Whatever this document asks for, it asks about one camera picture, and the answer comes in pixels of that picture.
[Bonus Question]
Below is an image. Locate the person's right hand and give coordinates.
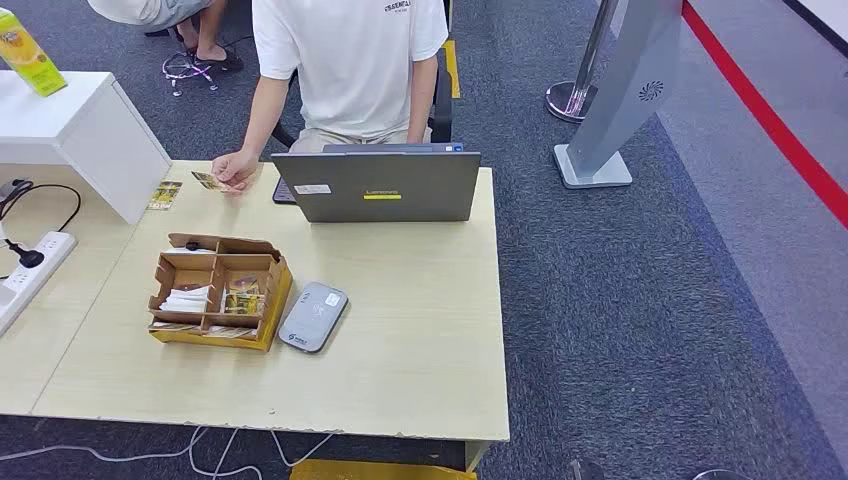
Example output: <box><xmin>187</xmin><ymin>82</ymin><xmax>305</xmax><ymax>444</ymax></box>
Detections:
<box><xmin>210</xmin><ymin>149</ymin><xmax>261</xmax><ymax>195</ymax></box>

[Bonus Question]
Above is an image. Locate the white card stack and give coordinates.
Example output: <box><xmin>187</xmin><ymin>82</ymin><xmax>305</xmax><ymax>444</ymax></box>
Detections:
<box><xmin>158</xmin><ymin>284</ymin><xmax>212</xmax><ymax>315</ymax></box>

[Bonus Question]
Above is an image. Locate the grey card reader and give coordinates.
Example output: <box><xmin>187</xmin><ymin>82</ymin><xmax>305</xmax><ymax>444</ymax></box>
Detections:
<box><xmin>278</xmin><ymin>282</ymin><xmax>350</xmax><ymax>354</ymax></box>

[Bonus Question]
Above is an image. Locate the background person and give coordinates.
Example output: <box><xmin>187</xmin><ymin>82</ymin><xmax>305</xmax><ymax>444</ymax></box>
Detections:
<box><xmin>86</xmin><ymin>0</ymin><xmax>245</xmax><ymax>73</ymax></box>

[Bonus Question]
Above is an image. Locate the black sandal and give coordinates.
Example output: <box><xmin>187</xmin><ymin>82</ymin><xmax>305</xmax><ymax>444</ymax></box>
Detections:
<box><xmin>192</xmin><ymin>51</ymin><xmax>245</xmax><ymax>74</ymax></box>

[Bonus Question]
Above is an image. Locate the white cabinet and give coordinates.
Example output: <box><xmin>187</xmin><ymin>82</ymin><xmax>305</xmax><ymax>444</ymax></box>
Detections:
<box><xmin>0</xmin><ymin>70</ymin><xmax>174</xmax><ymax>227</ymax></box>

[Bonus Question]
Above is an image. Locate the grey laptop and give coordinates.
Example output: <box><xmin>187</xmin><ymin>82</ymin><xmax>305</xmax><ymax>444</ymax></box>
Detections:
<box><xmin>271</xmin><ymin>142</ymin><xmax>482</xmax><ymax>224</ymax></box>

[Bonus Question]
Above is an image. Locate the cardboard divider box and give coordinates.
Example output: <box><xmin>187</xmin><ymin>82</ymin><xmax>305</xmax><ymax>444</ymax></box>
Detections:
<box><xmin>146</xmin><ymin>232</ymin><xmax>294</xmax><ymax>353</ymax></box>

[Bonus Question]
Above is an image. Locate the white power strip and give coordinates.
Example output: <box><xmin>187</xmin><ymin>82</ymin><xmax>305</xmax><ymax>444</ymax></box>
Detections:
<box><xmin>0</xmin><ymin>230</ymin><xmax>78</xmax><ymax>338</ymax></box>

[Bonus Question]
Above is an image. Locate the black plug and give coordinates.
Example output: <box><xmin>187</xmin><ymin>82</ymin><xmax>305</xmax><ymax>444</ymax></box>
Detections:
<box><xmin>5</xmin><ymin>238</ymin><xmax>46</xmax><ymax>270</ymax></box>

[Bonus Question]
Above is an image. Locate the yellow green drink carton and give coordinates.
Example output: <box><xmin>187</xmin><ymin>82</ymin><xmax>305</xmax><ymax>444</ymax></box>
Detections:
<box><xmin>0</xmin><ymin>6</ymin><xmax>69</xmax><ymax>99</ymax></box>

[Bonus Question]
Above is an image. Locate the yellow box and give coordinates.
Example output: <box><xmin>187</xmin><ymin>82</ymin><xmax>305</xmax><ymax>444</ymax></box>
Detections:
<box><xmin>289</xmin><ymin>458</ymin><xmax>478</xmax><ymax>480</ymax></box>

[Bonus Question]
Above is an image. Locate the grey kiosk stand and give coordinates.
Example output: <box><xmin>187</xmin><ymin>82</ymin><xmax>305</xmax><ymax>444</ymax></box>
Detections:
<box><xmin>553</xmin><ymin>0</ymin><xmax>684</xmax><ymax>191</ymax></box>

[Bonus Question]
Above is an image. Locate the tangled cable bundle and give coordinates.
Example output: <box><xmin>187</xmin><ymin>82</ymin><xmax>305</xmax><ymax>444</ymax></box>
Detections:
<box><xmin>161</xmin><ymin>51</ymin><xmax>220</xmax><ymax>98</ymax></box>

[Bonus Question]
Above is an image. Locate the black cable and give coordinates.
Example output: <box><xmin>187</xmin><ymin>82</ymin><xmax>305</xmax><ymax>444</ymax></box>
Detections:
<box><xmin>0</xmin><ymin>183</ymin><xmax>83</xmax><ymax>280</ymax></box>

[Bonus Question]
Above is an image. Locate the short white cable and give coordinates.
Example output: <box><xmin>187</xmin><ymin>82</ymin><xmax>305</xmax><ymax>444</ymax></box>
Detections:
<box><xmin>271</xmin><ymin>430</ymin><xmax>336</xmax><ymax>468</ymax></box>

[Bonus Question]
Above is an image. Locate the long white cable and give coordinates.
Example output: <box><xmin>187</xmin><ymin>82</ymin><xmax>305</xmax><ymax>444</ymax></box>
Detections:
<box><xmin>0</xmin><ymin>427</ymin><xmax>266</xmax><ymax>480</ymax></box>

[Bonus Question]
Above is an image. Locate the chrome stanchion post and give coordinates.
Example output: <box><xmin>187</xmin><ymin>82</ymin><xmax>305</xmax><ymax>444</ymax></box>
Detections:
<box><xmin>545</xmin><ymin>0</ymin><xmax>621</xmax><ymax>125</ymax></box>

